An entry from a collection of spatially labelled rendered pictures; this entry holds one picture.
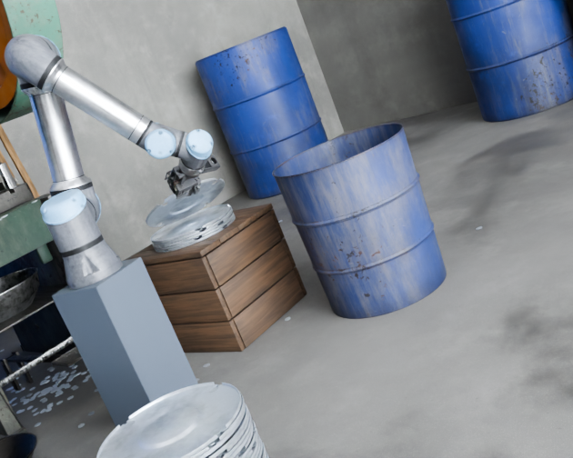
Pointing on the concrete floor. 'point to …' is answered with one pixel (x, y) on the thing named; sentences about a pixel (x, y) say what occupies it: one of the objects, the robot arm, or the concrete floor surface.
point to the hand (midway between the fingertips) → (185, 191)
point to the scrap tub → (364, 221)
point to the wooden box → (227, 283)
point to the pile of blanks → (236, 440)
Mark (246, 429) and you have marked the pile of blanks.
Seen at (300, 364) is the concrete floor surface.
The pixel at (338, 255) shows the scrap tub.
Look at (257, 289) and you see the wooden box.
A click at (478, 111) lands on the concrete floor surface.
